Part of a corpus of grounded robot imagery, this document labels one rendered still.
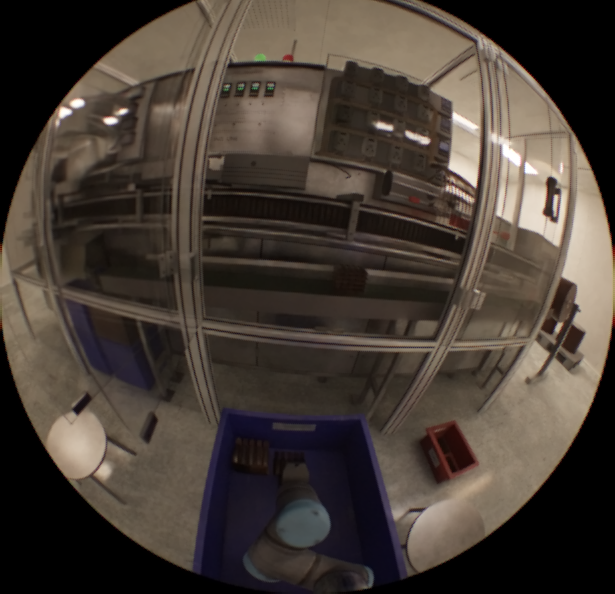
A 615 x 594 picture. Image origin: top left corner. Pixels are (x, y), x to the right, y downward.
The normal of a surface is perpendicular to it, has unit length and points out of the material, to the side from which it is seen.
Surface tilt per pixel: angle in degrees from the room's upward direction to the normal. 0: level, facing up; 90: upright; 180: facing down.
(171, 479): 0
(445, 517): 0
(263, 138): 90
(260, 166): 90
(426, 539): 0
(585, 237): 90
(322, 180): 90
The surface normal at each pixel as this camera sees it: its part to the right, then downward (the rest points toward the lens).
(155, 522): 0.14, -0.91
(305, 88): 0.03, 0.39
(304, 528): 0.18, -0.59
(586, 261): -0.99, -0.11
